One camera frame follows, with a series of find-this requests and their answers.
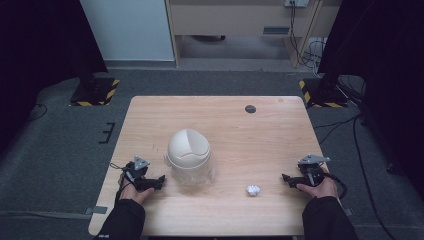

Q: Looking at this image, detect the clear trash can white lid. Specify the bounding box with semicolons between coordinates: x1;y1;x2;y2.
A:
163;128;216;188

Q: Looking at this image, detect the grey floor tape strip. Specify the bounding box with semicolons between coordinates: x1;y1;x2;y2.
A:
83;205;109;216

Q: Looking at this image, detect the white panel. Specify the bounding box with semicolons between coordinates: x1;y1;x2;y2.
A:
79;0;176;62

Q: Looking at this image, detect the grey power socket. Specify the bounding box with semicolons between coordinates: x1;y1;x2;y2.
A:
283;0;311;9

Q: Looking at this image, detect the long black floor cable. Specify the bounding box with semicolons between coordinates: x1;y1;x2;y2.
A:
313;112;398;240

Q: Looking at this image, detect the black floor cable loop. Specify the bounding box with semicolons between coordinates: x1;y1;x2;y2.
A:
25;102;49;123

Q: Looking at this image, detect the black curtain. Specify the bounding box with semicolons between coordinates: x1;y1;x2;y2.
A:
317;0;424;201
0;0;109;155

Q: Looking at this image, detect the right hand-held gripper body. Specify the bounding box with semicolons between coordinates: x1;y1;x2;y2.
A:
297;153;332;188

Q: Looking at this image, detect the bundle of black cables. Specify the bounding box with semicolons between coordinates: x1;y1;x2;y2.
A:
288;0;328;70

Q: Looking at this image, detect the hand-held gripper black cable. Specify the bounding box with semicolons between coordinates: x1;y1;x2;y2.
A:
109;162;135;205
320;171;349;201

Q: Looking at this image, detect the black stand base hazard tape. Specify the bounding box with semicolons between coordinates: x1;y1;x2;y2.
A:
298;77;350;109
68;76;121;108

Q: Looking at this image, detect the light wooden desk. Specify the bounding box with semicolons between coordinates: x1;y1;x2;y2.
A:
165;0;342;70

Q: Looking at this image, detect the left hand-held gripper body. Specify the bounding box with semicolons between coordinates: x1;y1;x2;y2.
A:
123;155;155;192

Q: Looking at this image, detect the right hand-held gripper black cable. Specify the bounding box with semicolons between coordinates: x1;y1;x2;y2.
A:
320;171;349;201

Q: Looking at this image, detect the person's left hand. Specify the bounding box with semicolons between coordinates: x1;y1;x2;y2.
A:
117;173;156;205

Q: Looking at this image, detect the left hand-held gripper black cable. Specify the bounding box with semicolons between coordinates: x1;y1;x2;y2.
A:
109;162;135;205

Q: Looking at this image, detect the person's right hand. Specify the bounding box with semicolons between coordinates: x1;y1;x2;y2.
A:
295;175;340;202

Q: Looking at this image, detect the crumpled white paper ball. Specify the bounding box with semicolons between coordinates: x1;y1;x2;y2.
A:
245;184;262;198

